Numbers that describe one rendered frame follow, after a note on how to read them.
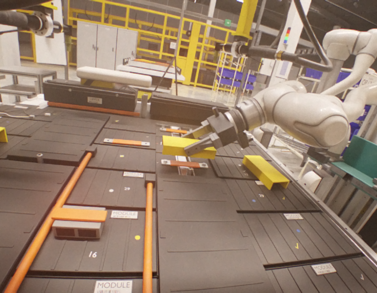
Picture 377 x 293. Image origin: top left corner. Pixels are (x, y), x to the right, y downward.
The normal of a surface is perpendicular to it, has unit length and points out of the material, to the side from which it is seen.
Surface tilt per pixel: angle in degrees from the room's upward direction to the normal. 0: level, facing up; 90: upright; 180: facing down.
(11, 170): 0
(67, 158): 0
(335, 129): 93
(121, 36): 90
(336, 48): 105
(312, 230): 0
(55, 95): 90
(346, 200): 90
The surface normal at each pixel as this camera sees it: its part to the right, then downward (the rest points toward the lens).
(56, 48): 0.56, 0.44
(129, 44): 0.17, 0.44
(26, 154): 0.20, -0.89
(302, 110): -0.83, -0.32
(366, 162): -0.91, -0.01
